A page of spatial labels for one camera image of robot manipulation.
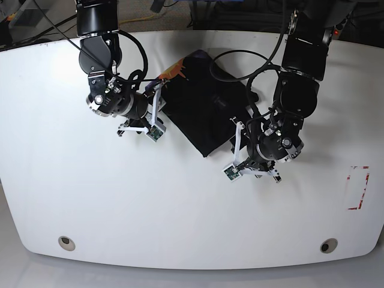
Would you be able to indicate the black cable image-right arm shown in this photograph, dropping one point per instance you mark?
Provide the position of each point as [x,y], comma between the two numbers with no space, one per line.
[255,75]

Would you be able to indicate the black printed T-shirt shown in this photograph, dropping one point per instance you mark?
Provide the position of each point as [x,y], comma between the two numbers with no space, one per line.
[201,106]

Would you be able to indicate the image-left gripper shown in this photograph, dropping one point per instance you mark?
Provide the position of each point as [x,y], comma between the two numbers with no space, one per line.
[127,103]

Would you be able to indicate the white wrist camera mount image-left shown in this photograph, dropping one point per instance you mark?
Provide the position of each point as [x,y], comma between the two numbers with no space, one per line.
[150,125]

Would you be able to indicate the white wrist camera mount image-right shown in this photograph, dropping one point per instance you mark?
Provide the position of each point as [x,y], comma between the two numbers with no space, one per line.
[243,159]

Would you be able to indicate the red tape rectangle marking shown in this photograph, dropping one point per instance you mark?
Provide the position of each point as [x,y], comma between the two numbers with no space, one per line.
[356,186]

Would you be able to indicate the table cable grommet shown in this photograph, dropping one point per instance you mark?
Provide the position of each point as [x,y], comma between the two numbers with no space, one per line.
[329,245]
[66,243]

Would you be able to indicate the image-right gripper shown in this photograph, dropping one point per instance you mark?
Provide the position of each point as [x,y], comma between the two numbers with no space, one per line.
[276,146]

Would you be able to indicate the right table cable grommet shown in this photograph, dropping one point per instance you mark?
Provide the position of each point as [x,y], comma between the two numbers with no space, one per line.
[329,245]

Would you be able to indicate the left table cable grommet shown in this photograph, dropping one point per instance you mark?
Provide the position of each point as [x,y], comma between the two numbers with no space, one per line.
[66,243]

